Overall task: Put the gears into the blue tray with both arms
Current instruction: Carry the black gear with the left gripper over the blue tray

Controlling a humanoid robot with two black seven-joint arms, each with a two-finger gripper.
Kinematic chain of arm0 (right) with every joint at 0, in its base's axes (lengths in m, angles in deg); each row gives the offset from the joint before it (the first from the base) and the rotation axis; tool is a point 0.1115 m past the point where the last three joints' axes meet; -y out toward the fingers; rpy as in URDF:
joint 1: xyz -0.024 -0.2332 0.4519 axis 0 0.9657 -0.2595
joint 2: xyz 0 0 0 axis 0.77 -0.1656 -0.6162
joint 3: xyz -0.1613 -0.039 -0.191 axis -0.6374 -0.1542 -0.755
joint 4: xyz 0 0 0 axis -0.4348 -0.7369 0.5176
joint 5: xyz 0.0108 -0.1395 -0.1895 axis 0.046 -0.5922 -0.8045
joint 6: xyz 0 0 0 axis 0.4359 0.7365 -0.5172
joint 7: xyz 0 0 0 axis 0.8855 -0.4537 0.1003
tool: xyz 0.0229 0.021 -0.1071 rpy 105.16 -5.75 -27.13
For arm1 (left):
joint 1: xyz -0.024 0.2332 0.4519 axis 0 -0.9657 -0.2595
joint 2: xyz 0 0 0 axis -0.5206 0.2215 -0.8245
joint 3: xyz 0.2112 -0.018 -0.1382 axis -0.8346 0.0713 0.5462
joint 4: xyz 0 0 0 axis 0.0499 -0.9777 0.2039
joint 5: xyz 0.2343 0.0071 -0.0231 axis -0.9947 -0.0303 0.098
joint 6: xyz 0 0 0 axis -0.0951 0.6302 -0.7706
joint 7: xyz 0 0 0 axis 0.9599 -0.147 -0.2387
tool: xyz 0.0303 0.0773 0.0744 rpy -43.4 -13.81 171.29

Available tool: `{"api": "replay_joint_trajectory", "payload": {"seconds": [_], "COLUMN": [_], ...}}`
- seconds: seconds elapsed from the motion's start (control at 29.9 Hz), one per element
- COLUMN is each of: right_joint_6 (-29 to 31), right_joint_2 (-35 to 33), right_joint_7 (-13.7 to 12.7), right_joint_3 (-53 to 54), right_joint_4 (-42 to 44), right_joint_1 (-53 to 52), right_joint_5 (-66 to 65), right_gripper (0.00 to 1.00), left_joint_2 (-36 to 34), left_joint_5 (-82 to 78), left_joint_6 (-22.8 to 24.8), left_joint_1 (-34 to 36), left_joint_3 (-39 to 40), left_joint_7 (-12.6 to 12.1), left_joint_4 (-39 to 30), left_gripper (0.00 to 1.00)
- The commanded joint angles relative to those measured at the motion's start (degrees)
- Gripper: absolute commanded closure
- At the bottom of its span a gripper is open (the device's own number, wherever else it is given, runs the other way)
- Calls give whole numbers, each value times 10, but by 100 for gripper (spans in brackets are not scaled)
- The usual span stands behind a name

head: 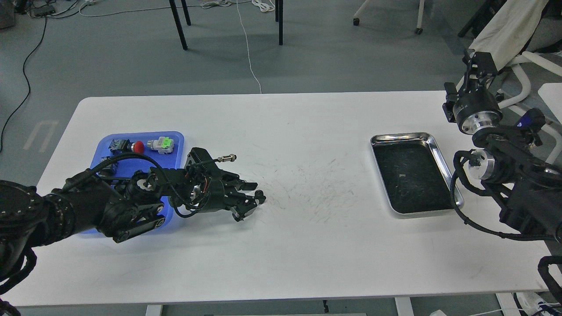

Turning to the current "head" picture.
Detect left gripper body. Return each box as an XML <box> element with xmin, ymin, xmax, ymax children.
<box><xmin>194</xmin><ymin>171</ymin><xmax>238</xmax><ymax>214</ymax></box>

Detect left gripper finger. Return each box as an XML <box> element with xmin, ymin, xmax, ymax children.
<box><xmin>231</xmin><ymin>195</ymin><xmax>267</xmax><ymax>222</ymax></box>
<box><xmin>220</xmin><ymin>171</ymin><xmax>258</xmax><ymax>194</ymax></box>

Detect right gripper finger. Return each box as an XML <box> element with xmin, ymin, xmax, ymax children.
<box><xmin>442</xmin><ymin>82</ymin><xmax>458</xmax><ymax>123</ymax></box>
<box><xmin>462</xmin><ymin>50</ymin><xmax>498</xmax><ymax>93</ymax></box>

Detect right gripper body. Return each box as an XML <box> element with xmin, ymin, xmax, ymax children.
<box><xmin>452</xmin><ymin>89</ymin><xmax>503</xmax><ymax>134</ymax></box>

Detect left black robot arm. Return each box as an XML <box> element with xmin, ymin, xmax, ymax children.
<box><xmin>0</xmin><ymin>147</ymin><xmax>266</xmax><ymax>294</ymax></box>

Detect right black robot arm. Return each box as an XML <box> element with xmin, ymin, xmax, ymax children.
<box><xmin>442</xmin><ymin>49</ymin><xmax>562</xmax><ymax>243</ymax></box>

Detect beige cloth on chair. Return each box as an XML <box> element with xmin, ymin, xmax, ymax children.
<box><xmin>469</xmin><ymin>0</ymin><xmax>548</xmax><ymax>70</ymax></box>

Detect white office chair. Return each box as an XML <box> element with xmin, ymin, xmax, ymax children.
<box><xmin>457</xmin><ymin>51</ymin><xmax>562</xmax><ymax>165</ymax></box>

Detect steel tray with black mat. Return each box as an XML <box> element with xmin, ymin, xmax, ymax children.
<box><xmin>371</xmin><ymin>132</ymin><xmax>465</xmax><ymax>219</ymax></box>

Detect blue plastic tray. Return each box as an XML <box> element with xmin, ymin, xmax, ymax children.
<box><xmin>79</xmin><ymin>130</ymin><xmax>185</xmax><ymax>234</ymax></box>

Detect black table legs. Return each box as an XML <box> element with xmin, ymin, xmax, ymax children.
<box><xmin>169</xmin><ymin>0</ymin><xmax>284</xmax><ymax>50</ymax></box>

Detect green and grey switch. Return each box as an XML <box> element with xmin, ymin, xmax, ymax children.
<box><xmin>146</xmin><ymin>136</ymin><xmax>175</xmax><ymax>154</ymax></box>

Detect yellow push button switch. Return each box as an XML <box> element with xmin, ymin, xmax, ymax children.
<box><xmin>98</xmin><ymin>162</ymin><xmax>119</xmax><ymax>177</ymax></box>

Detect red push button switch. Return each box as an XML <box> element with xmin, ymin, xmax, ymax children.
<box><xmin>108</xmin><ymin>139</ymin><xmax>145</xmax><ymax>155</ymax></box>

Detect black cable on floor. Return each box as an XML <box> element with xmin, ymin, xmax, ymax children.
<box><xmin>0</xmin><ymin>0</ymin><xmax>93</xmax><ymax>154</ymax></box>

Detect white cable on floor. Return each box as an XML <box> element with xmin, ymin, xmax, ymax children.
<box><xmin>79</xmin><ymin>0</ymin><xmax>277</xmax><ymax>94</ymax></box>

